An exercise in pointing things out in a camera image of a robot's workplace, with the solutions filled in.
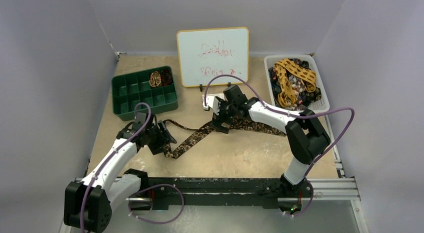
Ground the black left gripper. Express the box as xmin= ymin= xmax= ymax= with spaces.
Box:
xmin=145 ymin=121 xmax=175 ymax=155

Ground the brown floral tie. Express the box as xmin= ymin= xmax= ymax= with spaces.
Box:
xmin=162 ymin=118 xmax=287 ymax=159

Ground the small white cardboard box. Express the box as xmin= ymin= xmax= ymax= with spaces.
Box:
xmin=202 ymin=93 xmax=225 ymax=111

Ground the green compartment tray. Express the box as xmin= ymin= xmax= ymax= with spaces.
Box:
xmin=111 ymin=65 xmax=179 ymax=121

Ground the white plastic basket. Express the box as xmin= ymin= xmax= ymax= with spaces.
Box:
xmin=263 ymin=53 xmax=330 ymax=113

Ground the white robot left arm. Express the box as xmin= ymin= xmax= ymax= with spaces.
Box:
xmin=63 ymin=113 xmax=176 ymax=233

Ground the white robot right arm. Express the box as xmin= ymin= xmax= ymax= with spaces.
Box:
xmin=203 ymin=85 xmax=331 ymax=197

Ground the dark floral ties pile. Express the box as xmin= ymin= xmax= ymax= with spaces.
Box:
xmin=268 ymin=58 xmax=322 ymax=111

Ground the rolled yellow patterned tie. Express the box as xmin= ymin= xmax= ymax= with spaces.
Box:
xmin=149 ymin=71 xmax=162 ymax=88

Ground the rolled dark red tie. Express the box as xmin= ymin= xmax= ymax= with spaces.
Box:
xmin=160 ymin=68 xmax=174 ymax=87

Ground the yellow spotted tie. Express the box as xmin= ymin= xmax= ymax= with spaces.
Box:
xmin=273 ymin=58 xmax=318 ymax=108

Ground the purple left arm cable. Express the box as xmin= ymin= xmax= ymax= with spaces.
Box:
xmin=79 ymin=102 xmax=185 ymax=233

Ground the whiteboard with yellow frame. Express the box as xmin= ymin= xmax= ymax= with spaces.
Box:
xmin=176 ymin=26 xmax=250 ymax=88

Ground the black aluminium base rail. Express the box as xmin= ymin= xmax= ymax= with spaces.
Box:
xmin=69 ymin=175 xmax=361 ymax=213

